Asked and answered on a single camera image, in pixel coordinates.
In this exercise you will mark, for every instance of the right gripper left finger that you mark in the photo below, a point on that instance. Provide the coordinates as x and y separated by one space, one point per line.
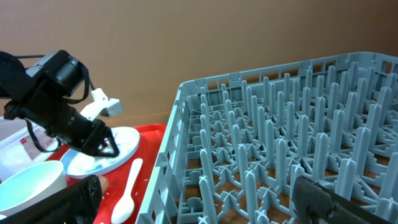
78 203

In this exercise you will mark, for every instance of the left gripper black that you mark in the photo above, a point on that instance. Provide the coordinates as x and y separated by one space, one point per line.
69 127

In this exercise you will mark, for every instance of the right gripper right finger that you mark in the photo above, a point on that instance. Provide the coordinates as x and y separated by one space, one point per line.
315 204

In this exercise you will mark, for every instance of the green bowl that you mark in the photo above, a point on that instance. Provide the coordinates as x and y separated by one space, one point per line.
31 185

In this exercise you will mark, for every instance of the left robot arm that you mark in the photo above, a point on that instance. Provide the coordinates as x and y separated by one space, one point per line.
42 94

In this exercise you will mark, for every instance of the grey dishwasher rack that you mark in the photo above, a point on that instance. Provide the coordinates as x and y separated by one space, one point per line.
235 143

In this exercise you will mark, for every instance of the orange carrot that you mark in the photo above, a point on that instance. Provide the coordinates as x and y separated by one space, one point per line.
104 183

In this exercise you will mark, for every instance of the red serving tray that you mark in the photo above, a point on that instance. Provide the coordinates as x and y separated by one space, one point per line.
151 136

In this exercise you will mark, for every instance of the light blue plate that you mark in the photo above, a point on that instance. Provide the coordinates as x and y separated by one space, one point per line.
78 165

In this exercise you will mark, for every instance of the white plastic spoon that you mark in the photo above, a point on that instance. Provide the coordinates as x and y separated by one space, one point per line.
125 206

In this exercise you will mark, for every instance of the clear plastic bin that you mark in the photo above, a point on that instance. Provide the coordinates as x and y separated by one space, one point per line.
17 147

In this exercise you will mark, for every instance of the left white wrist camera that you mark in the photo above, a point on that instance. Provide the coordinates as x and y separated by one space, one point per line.
102 106

